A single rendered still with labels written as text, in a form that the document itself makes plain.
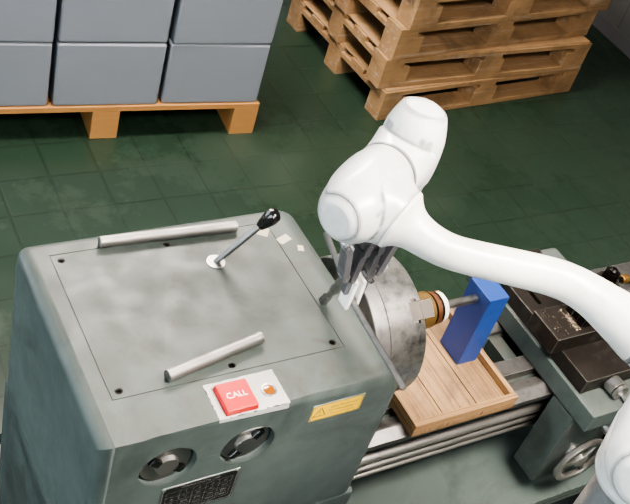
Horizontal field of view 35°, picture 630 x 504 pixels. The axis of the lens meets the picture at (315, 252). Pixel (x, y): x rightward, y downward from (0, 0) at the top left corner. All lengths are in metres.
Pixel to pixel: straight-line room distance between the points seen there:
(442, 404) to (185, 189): 1.99
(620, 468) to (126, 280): 0.92
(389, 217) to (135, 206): 2.56
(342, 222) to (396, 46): 3.20
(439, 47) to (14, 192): 2.09
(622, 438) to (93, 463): 0.81
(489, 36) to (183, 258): 3.27
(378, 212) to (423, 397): 0.97
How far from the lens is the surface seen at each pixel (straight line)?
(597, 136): 5.40
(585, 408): 2.48
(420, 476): 2.65
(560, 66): 5.45
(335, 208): 1.43
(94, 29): 3.94
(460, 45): 4.90
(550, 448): 2.60
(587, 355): 2.53
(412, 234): 1.47
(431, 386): 2.37
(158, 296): 1.84
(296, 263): 1.97
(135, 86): 4.13
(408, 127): 1.55
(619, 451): 1.45
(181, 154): 4.24
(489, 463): 2.77
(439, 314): 2.23
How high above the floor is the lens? 2.56
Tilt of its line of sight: 41 degrees down
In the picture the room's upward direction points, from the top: 19 degrees clockwise
